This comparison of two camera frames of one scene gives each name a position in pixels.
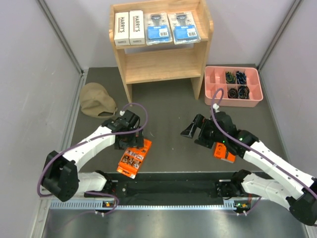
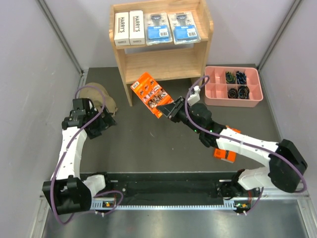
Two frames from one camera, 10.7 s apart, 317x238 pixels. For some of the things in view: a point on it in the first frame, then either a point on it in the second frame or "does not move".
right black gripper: (198, 121) → (172, 110)
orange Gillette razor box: (219, 151) does not move
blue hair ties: (241, 78) does not move
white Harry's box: (136, 28) does not move
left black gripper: (136, 142) → (105, 122)
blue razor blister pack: (157, 28) does not move
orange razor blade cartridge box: (132, 158) → (151, 93)
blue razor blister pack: (183, 28) does not move
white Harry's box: (122, 31) does not move
